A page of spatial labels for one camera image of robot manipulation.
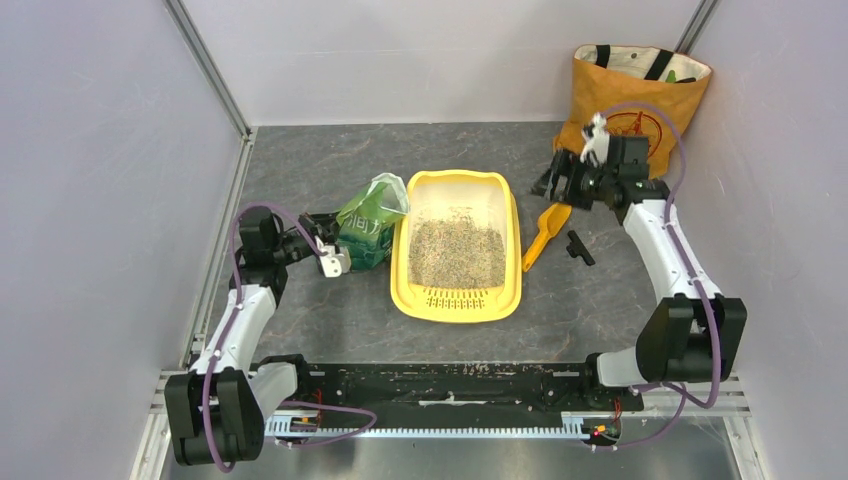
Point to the small black clip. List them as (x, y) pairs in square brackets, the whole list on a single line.
[(577, 249)]

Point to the orange Trader Joe's bag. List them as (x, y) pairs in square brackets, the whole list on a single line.
[(642, 91)]

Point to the grey litter pile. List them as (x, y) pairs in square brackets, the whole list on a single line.
[(456, 252)]

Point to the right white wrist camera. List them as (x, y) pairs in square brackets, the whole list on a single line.
[(596, 142)]

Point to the yellow litter box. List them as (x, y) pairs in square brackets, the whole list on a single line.
[(483, 199)]

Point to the green litter bag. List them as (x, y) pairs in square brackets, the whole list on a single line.
[(367, 221)]

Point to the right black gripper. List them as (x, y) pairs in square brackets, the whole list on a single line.
[(567, 164)]

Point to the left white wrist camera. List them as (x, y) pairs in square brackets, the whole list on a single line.
[(334, 260)]

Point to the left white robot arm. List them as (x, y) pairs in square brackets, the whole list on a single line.
[(217, 410)]

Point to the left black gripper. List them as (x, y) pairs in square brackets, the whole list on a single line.
[(324, 226)]

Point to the orange litter scoop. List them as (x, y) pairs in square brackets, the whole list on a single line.
[(549, 224)]

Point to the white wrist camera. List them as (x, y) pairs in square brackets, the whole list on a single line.
[(596, 142), (334, 260)]

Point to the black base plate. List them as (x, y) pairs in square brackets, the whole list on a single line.
[(458, 395)]

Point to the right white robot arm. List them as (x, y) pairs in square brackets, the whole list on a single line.
[(694, 333)]

